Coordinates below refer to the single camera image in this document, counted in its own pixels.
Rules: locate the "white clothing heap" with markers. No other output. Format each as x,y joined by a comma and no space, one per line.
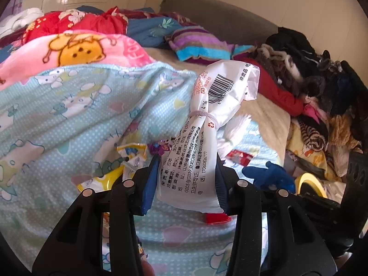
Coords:
15,22

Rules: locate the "purple blue striped pillow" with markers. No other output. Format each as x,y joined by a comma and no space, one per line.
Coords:
195,44

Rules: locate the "red floral quilt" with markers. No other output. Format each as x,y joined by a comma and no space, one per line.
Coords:
57,22

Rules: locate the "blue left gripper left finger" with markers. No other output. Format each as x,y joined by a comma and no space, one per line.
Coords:
150,184

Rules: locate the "yellow rimmed black trash bin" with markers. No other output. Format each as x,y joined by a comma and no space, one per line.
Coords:
308,183

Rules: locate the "red cylindrical package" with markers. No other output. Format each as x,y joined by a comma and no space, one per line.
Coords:
216,218

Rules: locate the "pink cartoon bear blanket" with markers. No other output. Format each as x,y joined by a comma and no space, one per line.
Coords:
69,49

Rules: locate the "light blue Hello Kitty blanket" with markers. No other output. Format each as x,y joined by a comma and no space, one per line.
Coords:
63,123

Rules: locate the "person left hand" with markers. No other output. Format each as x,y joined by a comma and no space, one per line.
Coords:
147,268

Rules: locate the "yellow white snack wrapper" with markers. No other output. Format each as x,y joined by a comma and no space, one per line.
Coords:
131,157

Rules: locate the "red cushion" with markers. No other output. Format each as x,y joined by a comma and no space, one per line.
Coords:
269,89

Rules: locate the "pile of dark clothes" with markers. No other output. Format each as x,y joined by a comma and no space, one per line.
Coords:
289,58

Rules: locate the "blue leaf pattern quilt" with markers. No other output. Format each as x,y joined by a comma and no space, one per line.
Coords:
146,27

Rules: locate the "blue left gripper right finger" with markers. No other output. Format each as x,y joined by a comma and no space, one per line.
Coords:
220,186

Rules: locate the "purple snack wrapper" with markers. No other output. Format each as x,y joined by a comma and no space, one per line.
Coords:
161,147

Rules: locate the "blue glove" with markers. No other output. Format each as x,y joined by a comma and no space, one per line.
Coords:
271,178

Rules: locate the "grey bed headboard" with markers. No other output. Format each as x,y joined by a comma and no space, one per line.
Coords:
227,22

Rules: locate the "red plastic wrapper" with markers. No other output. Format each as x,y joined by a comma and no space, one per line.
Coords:
239,157

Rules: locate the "white printed plastic bag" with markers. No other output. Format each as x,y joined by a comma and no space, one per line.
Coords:
187,176

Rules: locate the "beige bed sheet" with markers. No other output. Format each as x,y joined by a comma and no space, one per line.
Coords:
272,120

